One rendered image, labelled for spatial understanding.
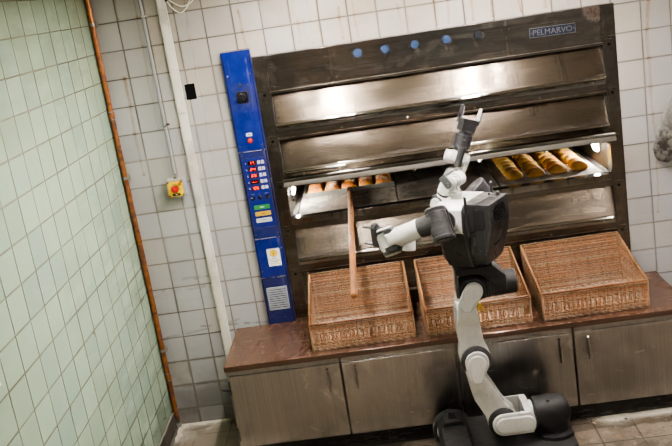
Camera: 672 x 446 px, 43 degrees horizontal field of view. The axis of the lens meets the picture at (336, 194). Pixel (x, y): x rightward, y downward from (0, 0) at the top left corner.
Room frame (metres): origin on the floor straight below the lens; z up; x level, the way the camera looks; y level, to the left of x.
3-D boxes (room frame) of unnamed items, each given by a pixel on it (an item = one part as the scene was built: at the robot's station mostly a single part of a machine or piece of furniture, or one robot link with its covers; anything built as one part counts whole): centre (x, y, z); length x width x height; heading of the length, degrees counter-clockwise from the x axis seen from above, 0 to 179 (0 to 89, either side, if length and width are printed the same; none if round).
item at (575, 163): (4.98, -1.24, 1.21); 0.61 x 0.48 x 0.06; 177
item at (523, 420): (3.71, -0.67, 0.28); 0.21 x 0.20 x 0.13; 88
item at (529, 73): (4.58, -0.63, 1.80); 1.79 x 0.11 x 0.19; 87
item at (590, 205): (4.58, -0.63, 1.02); 1.79 x 0.11 x 0.19; 87
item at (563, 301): (4.27, -1.24, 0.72); 0.56 x 0.49 x 0.28; 88
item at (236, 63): (5.56, 0.36, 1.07); 1.93 x 0.16 x 2.15; 177
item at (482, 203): (3.69, -0.59, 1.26); 0.34 x 0.30 x 0.36; 142
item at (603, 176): (4.60, -0.63, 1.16); 1.80 x 0.06 x 0.04; 87
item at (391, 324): (4.34, -0.04, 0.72); 0.56 x 0.49 x 0.28; 88
